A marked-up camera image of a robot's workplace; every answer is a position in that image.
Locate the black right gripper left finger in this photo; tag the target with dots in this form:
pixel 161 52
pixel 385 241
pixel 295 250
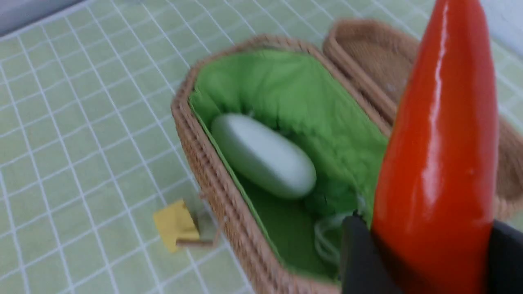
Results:
pixel 362 270

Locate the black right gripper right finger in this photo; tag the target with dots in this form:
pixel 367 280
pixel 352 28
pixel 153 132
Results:
pixel 505 260

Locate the red toy chili pepper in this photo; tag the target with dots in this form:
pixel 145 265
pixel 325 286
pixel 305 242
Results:
pixel 434 204

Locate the white toy radish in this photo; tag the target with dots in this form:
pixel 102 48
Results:
pixel 263 156

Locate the woven wicker basket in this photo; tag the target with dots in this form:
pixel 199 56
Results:
pixel 266 274

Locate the yellow cube block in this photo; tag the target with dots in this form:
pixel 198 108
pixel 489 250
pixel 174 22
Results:
pixel 176 227

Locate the green checkered tablecloth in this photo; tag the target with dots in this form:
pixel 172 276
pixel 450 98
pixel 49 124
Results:
pixel 89 148

